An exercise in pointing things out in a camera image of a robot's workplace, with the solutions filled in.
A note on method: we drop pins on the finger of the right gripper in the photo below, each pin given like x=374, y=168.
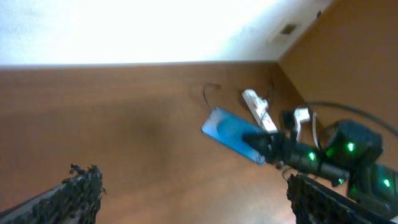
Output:
x=260, y=142

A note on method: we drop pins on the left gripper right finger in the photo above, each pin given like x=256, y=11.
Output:
x=314, y=203

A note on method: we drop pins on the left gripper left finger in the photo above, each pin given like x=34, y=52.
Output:
x=76, y=200

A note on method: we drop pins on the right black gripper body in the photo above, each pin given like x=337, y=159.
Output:
x=282, y=141

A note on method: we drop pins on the blue Galaxy smartphone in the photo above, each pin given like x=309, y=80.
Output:
x=228, y=129

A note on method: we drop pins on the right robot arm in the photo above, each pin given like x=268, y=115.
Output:
x=349, y=155

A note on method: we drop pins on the white USB charger adapter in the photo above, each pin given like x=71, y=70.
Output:
x=260, y=105

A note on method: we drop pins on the white power strip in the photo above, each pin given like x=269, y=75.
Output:
x=263, y=119

